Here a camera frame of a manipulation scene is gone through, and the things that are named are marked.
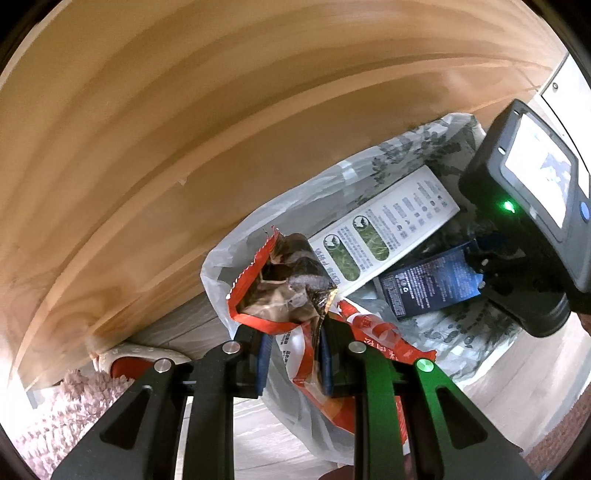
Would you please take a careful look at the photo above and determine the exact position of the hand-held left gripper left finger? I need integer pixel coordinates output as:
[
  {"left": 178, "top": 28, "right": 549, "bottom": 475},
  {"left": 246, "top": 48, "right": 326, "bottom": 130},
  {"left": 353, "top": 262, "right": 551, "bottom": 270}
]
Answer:
[{"left": 50, "top": 325, "right": 273, "bottom": 480}]

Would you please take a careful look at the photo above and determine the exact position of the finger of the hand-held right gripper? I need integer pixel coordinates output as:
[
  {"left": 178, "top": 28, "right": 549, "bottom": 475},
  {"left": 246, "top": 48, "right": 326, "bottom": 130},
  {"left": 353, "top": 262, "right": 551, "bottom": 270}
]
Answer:
[
  {"left": 473, "top": 256, "right": 525, "bottom": 309},
  {"left": 471, "top": 230, "right": 511, "bottom": 259}
]

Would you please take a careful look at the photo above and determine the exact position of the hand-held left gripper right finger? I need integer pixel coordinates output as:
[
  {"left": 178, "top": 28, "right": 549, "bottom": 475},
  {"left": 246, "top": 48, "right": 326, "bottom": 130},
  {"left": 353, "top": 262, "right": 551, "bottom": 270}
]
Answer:
[{"left": 318, "top": 316, "right": 539, "bottom": 480}]

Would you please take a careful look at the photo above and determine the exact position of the orange snack bag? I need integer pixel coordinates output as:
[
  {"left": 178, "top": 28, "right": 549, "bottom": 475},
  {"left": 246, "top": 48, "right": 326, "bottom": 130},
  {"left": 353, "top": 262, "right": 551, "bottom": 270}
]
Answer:
[{"left": 225, "top": 227, "right": 437, "bottom": 460}]

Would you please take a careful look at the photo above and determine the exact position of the dark blue carton box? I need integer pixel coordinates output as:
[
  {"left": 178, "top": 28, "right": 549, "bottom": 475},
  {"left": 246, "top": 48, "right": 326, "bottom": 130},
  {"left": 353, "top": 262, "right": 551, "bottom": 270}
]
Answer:
[{"left": 379, "top": 240, "right": 485, "bottom": 321}]

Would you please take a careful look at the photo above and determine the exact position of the white milk carton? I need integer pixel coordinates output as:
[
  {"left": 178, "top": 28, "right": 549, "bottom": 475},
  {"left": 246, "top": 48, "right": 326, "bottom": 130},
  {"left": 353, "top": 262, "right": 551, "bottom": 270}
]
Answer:
[{"left": 308, "top": 165, "right": 461, "bottom": 296}]

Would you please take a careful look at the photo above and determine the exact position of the leaf print trash bag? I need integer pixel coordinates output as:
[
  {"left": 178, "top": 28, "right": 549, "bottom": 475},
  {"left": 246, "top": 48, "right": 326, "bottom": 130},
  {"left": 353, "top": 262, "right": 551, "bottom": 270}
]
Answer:
[{"left": 199, "top": 112, "right": 522, "bottom": 467}]

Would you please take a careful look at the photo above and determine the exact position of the person's left white slipper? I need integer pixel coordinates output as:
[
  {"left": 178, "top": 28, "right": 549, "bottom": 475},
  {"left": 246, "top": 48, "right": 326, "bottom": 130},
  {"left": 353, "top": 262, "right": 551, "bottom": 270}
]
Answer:
[{"left": 92, "top": 344, "right": 192, "bottom": 384}]

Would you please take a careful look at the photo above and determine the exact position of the person's left red sock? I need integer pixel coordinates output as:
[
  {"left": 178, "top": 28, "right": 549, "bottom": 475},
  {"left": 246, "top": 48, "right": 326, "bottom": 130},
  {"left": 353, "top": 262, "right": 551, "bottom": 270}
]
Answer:
[{"left": 111, "top": 357, "right": 153, "bottom": 381}]

